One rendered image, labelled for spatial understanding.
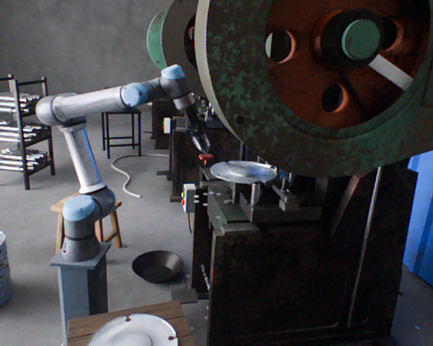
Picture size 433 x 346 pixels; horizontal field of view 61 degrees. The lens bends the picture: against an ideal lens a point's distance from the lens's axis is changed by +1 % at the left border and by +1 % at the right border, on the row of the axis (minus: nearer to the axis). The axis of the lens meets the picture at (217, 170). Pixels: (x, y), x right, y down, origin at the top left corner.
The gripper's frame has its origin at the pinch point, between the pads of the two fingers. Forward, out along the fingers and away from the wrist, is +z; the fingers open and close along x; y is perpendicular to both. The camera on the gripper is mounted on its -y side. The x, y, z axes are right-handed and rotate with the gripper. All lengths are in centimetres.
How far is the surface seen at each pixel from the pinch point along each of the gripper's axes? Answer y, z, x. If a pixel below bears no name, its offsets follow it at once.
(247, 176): 3.6, 17.7, 11.5
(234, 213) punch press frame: 9.8, 27.3, -0.4
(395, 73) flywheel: 43, -11, 58
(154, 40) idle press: -307, -37, 26
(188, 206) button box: -24.3, 32.0, -16.6
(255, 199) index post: 15.9, 22.1, 9.2
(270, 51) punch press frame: 16.3, -28.2, 32.7
